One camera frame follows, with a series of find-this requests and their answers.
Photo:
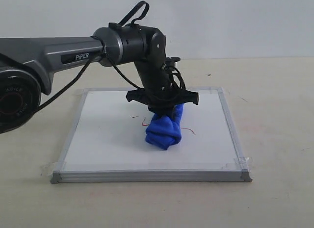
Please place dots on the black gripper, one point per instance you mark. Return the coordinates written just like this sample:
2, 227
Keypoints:
164, 100

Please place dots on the blue cloth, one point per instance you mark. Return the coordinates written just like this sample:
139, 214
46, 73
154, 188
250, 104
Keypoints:
164, 131

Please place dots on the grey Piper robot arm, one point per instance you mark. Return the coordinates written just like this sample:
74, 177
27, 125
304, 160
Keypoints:
27, 67

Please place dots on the white whiteboard with aluminium frame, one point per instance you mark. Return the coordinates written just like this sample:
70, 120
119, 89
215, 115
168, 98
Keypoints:
106, 142

